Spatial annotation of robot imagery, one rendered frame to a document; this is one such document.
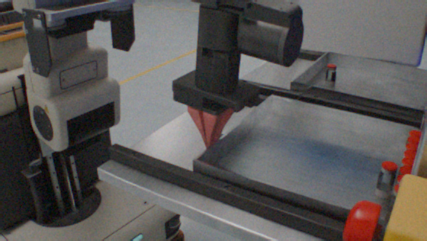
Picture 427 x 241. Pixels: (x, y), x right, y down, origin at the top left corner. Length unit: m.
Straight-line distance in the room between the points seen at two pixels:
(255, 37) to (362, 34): 0.95
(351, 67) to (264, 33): 0.60
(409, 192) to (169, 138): 0.44
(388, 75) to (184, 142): 0.57
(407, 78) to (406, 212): 0.75
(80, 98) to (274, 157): 0.63
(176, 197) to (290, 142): 0.22
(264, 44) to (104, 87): 0.74
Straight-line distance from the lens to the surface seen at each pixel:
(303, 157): 0.60
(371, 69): 1.01
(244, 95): 0.50
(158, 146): 0.63
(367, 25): 1.37
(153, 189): 0.53
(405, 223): 0.27
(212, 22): 0.47
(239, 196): 0.48
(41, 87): 1.07
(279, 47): 0.43
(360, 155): 0.63
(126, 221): 1.42
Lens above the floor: 1.19
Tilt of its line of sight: 26 degrees down
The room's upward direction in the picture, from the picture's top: straight up
